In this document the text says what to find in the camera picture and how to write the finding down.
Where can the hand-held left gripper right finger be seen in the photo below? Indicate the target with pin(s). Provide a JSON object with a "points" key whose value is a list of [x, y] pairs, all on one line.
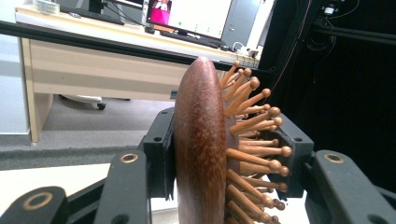
{"points": [[295, 155]]}

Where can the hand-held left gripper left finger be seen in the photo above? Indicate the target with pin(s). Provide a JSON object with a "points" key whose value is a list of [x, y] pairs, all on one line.
{"points": [[158, 152]]}

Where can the brown wooden hairbrush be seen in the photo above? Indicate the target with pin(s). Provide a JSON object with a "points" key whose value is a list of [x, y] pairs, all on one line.
{"points": [[200, 149]]}

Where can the office chair caster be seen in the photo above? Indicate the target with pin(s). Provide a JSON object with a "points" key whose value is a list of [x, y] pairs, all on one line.
{"points": [[101, 106]]}

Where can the black curtain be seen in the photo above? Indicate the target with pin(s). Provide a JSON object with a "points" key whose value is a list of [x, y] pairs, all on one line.
{"points": [[348, 93]]}

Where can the beige wooden desk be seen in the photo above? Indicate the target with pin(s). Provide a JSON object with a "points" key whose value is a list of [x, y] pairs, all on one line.
{"points": [[93, 68]]}

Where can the computer monitor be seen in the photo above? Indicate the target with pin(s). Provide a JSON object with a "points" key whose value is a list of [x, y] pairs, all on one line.
{"points": [[190, 15]]}

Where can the grey cabinet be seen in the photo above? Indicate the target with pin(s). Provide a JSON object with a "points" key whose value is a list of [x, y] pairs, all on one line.
{"points": [[243, 21]]}

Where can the white cabinet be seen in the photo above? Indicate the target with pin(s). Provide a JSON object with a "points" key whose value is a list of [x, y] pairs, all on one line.
{"points": [[12, 84]]}

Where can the black frame crossbar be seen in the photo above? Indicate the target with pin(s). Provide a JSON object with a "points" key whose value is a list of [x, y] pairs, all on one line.
{"points": [[93, 42]]}

